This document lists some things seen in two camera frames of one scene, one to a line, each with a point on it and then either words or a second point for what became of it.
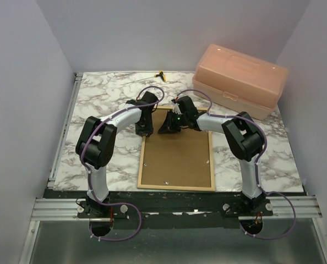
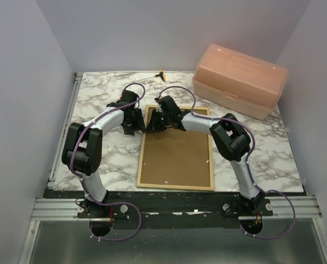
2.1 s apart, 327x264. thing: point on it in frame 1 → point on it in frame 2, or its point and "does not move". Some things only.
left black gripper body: [148, 120] → [128, 126]
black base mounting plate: [173, 209] does not move
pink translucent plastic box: [239, 81] does not move
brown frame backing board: [176, 159] does not move
